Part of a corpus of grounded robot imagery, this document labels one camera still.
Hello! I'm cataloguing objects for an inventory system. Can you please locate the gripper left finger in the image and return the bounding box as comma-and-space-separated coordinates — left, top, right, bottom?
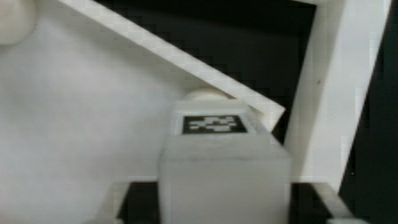
94, 181, 162, 224

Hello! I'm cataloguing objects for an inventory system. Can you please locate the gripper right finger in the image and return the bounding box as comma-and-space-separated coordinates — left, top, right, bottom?
290, 181, 372, 224

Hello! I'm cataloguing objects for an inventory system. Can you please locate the white table leg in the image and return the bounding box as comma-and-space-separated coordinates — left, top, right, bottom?
158, 89, 292, 224
0, 0, 38, 45

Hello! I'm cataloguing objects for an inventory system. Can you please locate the white square tabletop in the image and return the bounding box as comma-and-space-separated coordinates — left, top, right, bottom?
0, 0, 288, 224

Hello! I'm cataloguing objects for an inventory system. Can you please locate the white U-shaped fence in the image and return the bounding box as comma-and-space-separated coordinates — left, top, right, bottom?
285, 0, 393, 187

